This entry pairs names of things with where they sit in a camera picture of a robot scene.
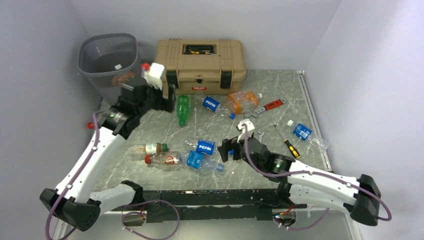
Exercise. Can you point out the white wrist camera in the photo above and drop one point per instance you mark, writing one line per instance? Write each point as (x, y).
(247, 129)
(153, 73)

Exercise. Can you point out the green plastic bottle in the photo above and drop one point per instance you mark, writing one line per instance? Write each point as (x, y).
(183, 109)

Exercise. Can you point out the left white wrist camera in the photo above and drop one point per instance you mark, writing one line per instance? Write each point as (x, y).
(153, 73)

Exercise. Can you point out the pepsi bottle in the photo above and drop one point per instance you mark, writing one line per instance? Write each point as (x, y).
(216, 107)
(200, 146)

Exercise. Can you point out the screwdriver on toolbox lid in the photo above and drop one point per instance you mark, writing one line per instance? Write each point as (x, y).
(196, 51)

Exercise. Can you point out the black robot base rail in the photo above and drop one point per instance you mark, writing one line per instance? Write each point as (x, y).
(212, 204)

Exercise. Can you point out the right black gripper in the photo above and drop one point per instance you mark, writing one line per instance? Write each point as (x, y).
(228, 145)

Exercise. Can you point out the silver open end wrench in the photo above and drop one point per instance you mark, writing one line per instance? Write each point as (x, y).
(260, 133)

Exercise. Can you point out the red handled adjustable wrench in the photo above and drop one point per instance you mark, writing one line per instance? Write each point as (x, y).
(271, 105)

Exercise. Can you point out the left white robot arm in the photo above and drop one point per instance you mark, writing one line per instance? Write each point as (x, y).
(73, 200)

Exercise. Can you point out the clear bottle blue label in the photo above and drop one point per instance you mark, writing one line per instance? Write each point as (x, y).
(200, 161)

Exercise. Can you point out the orange label bottle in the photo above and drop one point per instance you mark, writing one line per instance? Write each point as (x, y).
(120, 79)
(243, 101)

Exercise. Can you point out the red label bottle by bin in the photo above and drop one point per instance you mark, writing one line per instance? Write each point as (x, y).
(92, 125)

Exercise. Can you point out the brown tea bottle green cap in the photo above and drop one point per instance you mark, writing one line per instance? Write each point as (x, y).
(148, 149)

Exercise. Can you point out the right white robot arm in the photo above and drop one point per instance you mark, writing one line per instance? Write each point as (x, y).
(301, 184)

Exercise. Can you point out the blue label bottle white cap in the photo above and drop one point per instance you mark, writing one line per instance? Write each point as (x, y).
(306, 134)

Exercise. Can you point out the tan plastic toolbox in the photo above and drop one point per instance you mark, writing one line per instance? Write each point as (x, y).
(202, 74)

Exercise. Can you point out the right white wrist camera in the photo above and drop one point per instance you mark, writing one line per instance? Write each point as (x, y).
(247, 129)

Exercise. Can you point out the clear bottle red cap front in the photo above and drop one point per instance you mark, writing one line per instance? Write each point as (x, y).
(166, 161)

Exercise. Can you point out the grey mesh waste bin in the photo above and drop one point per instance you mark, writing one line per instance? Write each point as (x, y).
(102, 57)

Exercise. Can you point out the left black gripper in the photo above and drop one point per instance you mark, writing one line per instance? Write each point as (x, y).
(164, 104)

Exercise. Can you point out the yellow black screwdriver right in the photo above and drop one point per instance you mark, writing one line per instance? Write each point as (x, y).
(293, 151)

